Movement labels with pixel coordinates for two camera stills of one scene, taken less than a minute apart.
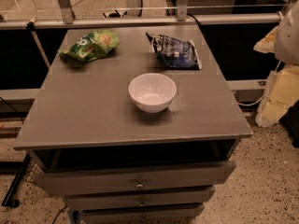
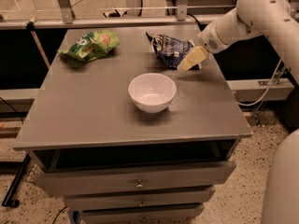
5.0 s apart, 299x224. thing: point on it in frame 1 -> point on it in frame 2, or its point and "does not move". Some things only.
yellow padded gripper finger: (282, 91) -> (208, 38)
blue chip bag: (177, 54) does not move
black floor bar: (8, 201) does not move
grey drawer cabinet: (120, 164) does not move
